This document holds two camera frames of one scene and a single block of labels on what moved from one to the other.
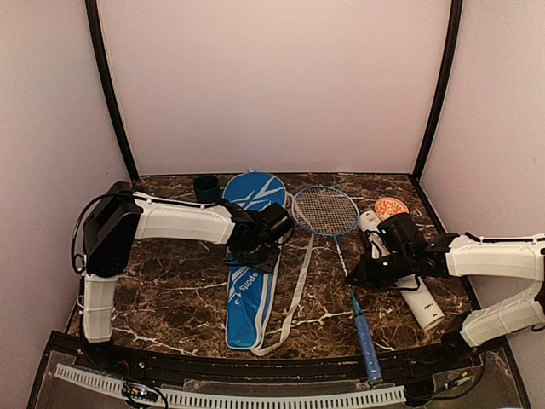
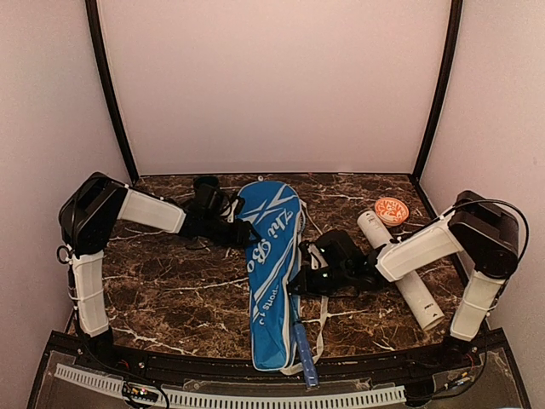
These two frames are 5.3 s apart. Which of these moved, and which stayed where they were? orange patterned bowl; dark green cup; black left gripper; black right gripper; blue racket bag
Moved: black right gripper; black left gripper; blue racket bag
Stayed: dark green cup; orange patterned bowl
